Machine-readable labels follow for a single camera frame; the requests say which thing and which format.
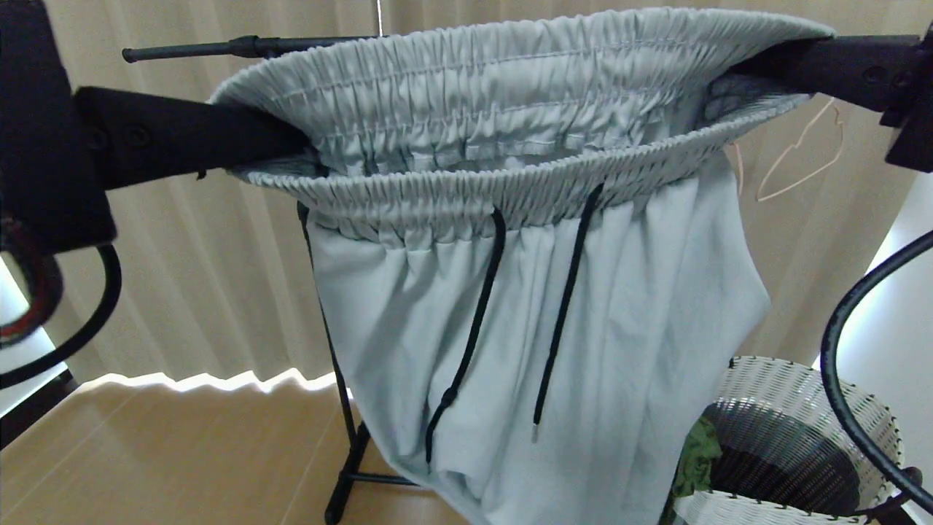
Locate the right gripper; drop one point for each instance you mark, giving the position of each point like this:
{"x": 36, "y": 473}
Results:
{"x": 918, "y": 142}

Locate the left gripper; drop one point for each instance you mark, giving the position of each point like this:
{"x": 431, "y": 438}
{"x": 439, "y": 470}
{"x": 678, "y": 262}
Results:
{"x": 36, "y": 146}

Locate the pale grey shorts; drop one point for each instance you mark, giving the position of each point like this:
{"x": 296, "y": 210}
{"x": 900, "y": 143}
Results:
{"x": 583, "y": 292}

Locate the black clothes rack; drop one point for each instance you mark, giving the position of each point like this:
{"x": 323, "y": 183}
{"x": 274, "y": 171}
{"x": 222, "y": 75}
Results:
{"x": 189, "y": 49}

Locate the white laundry basket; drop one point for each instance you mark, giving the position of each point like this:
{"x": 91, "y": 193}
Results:
{"x": 794, "y": 394}

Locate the green garment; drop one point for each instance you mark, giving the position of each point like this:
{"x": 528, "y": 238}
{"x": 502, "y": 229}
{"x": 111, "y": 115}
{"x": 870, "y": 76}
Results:
{"x": 700, "y": 452}

